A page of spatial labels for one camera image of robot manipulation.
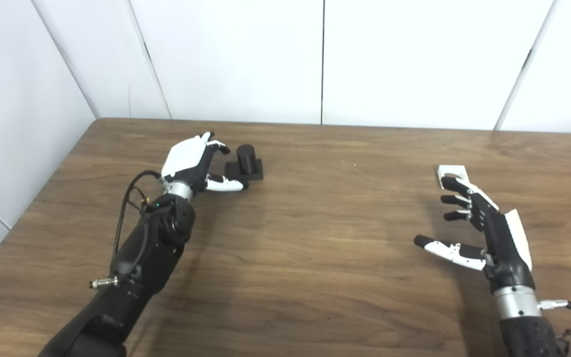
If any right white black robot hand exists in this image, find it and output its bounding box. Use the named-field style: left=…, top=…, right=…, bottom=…
left=413, top=176, right=536, bottom=293

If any black peg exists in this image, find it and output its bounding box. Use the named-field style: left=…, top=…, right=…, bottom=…
left=224, top=144, right=264, bottom=181

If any white square piece with hole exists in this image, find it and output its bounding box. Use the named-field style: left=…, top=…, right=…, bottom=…
left=436, top=165, right=469, bottom=188

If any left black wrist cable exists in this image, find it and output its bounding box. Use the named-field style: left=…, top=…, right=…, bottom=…
left=90, top=170, right=163, bottom=289

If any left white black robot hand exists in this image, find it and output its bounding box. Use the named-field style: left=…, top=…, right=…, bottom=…
left=161, top=131, right=249, bottom=195

